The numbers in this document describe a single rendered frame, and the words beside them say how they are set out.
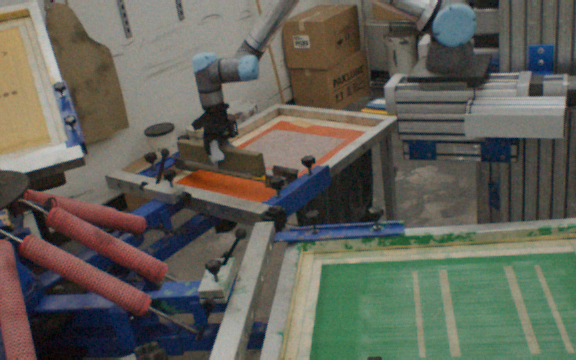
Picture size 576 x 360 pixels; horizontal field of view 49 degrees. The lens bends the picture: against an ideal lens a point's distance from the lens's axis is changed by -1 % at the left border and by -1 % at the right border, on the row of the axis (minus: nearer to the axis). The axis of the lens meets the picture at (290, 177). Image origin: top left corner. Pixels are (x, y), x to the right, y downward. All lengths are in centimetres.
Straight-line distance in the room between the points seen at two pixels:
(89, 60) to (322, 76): 207
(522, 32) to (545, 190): 55
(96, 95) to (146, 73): 48
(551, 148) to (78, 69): 279
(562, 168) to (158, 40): 300
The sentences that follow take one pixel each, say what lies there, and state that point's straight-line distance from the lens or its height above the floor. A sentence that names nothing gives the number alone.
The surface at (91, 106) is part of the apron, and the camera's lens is 411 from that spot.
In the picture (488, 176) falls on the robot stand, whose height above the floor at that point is 79.
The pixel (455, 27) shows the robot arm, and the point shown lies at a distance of 179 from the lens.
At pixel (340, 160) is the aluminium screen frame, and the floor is 99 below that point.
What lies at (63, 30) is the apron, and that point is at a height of 124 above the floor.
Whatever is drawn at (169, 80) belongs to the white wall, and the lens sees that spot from 457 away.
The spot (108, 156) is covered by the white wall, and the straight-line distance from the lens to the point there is 429.
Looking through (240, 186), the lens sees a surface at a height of 95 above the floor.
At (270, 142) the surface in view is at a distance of 241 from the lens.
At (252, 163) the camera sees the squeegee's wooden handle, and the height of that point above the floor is 107.
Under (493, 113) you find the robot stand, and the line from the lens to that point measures 188.
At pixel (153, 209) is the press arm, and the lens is 187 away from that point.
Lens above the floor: 183
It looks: 25 degrees down
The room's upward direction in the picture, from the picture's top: 9 degrees counter-clockwise
